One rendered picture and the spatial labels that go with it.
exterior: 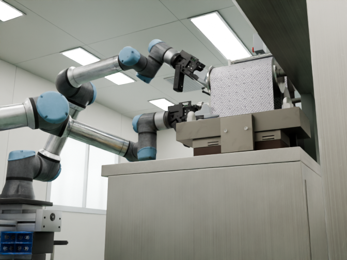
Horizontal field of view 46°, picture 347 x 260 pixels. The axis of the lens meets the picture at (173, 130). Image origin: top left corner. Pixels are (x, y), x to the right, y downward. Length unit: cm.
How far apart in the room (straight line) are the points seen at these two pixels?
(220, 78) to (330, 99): 98
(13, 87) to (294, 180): 481
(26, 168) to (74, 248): 438
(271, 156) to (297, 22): 37
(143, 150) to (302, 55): 73
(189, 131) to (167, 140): 680
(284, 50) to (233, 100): 44
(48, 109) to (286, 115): 80
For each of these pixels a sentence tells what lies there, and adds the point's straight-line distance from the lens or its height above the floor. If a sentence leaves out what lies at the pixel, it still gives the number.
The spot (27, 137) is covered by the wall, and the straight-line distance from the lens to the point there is 566.
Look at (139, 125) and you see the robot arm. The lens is 164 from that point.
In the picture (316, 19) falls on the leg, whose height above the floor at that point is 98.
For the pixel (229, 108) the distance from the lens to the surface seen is 151.
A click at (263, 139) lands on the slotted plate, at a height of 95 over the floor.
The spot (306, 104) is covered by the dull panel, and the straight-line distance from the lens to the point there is 146.
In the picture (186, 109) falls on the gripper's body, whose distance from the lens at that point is 156.
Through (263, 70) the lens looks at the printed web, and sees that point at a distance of 152.
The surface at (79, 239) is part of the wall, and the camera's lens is 634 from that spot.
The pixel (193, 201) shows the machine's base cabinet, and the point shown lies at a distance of 122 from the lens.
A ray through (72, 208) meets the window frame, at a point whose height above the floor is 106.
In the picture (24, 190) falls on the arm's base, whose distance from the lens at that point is 193.
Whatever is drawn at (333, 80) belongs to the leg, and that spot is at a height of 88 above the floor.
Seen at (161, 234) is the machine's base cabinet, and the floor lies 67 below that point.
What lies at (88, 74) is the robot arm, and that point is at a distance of 182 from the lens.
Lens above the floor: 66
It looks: 15 degrees up
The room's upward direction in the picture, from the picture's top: straight up
